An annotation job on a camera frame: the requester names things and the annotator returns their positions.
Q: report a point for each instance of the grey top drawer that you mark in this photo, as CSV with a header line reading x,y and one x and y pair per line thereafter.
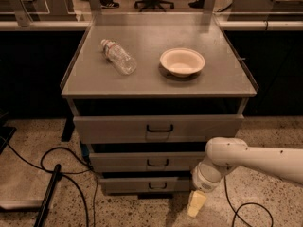
x,y
155,128

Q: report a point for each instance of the grey drawer cabinet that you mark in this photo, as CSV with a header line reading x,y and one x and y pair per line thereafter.
x,y
93,87

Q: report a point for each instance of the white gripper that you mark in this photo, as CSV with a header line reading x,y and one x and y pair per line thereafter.
x,y
202,183

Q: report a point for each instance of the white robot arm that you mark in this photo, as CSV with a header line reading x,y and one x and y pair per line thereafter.
x,y
223,155

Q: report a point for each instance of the black metal stand leg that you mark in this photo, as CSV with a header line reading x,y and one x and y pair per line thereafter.
x,y
43,212

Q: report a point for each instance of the grey bottom drawer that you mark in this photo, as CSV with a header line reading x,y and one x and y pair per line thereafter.
x,y
113,186

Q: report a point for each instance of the white horizontal rail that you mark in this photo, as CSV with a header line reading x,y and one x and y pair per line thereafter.
x,y
229,25

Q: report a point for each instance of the grey middle drawer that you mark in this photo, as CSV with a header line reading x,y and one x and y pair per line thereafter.
x,y
146,161

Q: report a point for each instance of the clear plastic water bottle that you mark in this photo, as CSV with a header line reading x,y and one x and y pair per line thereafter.
x,y
122,61

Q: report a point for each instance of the white paper bowl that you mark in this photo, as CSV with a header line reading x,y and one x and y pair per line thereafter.
x,y
182,62

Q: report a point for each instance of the grey drawer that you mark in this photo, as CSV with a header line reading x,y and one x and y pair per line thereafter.
x,y
146,161
113,186
155,128

